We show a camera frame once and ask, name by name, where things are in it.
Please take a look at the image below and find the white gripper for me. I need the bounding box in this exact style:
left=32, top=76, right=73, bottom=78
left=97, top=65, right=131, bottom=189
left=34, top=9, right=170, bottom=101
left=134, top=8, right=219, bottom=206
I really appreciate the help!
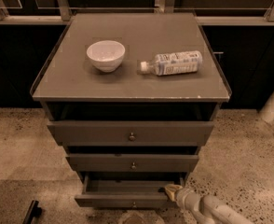
left=164, top=184, right=201, bottom=212

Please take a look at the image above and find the grey bottom drawer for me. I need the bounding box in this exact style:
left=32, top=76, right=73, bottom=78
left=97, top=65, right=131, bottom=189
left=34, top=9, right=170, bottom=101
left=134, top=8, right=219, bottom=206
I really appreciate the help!
left=75, top=174, right=185, bottom=209

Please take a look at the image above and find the grey drawer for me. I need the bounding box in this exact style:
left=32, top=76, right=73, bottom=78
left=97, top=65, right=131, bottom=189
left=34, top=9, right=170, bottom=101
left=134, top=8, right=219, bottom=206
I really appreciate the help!
left=48, top=120, right=213, bottom=147
left=75, top=174, right=185, bottom=209
left=66, top=154, right=199, bottom=173

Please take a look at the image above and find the grey middle drawer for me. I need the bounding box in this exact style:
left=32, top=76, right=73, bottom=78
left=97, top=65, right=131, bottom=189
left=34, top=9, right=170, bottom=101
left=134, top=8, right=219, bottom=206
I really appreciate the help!
left=66, top=154, right=199, bottom=173

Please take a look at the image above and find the grey drawer cabinet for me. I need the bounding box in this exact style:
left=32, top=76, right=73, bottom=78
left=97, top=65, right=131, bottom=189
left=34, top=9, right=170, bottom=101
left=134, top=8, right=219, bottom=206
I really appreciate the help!
left=29, top=12, right=233, bottom=193

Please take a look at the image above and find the grey top drawer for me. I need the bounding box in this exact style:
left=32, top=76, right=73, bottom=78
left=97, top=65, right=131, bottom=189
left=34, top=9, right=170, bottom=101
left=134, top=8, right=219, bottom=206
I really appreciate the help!
left=48, top=120, right=213, bottom=147

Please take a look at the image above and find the clear plastic water bottle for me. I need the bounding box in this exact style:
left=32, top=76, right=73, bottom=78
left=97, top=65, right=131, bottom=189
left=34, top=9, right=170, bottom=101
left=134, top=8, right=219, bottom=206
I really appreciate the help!
left=139, top=50, right=203, bottom=77

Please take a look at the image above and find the black object on floor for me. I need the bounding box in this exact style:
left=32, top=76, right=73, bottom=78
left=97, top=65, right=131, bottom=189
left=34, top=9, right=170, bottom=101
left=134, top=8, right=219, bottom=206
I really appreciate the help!
left=22, top=200, right=42, bottom=224

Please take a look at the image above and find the white ceramic bowl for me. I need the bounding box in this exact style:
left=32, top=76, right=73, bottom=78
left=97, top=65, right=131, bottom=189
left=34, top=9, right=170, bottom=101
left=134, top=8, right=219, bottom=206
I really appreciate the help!
left=87, top=40, right=126, bottom=73

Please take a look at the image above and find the metal railing frame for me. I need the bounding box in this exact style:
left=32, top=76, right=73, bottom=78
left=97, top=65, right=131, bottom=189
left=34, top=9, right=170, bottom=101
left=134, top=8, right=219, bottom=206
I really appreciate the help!
left=0, top=0, right=274, bottom=26

